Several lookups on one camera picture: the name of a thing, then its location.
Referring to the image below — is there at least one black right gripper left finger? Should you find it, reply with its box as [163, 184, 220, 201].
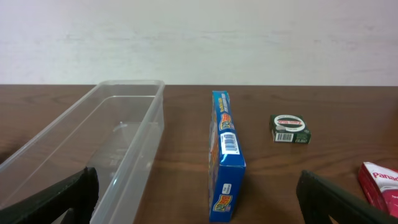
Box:
[1, 167, 99, 223]

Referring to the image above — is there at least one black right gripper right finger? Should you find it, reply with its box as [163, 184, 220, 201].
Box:
[296, 170, 397, 224]

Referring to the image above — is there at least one red Panadol box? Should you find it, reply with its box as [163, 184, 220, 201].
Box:
[358, 162, 398, 217]

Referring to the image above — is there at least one blue Kool Fever box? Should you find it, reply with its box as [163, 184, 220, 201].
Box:
[208, 91, 246, 222]

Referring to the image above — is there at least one clear plastic container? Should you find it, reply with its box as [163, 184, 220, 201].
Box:
[1, 80, 164, 223]

